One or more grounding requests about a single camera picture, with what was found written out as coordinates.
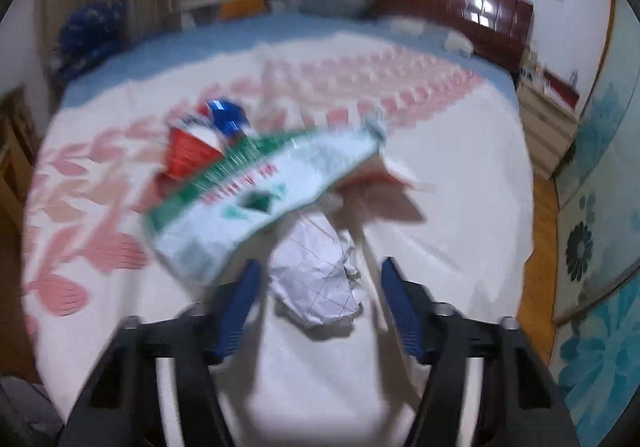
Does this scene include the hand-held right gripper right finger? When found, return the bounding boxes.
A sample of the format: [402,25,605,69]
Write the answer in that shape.
[381,257,581,447]

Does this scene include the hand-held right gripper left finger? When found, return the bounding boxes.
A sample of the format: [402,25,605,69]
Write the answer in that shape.
[57,259,263,447]

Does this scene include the white grid paper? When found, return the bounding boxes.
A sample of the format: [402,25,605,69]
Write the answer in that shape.
[267,214,368,328]

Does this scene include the white green woven bag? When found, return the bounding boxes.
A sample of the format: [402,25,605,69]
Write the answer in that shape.
[142,119,438,285]

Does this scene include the red white carton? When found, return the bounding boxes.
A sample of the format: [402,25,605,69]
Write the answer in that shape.
[155,119,226,188]

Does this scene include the blue foil wrapper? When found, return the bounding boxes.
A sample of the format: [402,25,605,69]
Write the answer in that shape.
[202,98,251,140]

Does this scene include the white leaf-print blanket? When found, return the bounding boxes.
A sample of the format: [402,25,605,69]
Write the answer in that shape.
[20,32,533,447]

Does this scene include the cream nightstand with drawers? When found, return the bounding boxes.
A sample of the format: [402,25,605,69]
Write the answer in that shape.
[517,77,581,180]

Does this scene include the glass sliding wardrobe doors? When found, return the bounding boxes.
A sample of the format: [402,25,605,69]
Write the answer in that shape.
[550,0,640,447]

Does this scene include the blue bed sheet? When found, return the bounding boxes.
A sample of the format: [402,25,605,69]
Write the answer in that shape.
[57,9,516,110]

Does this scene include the white blue striped pillow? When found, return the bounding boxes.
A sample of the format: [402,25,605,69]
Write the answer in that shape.
[389,16,477,58]

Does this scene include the wooden cabinet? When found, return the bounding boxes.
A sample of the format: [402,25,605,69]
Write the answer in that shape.
[0,86,43,238]

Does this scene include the blue printed cloth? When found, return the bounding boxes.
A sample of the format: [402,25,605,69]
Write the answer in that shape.
[55,0,128,85]

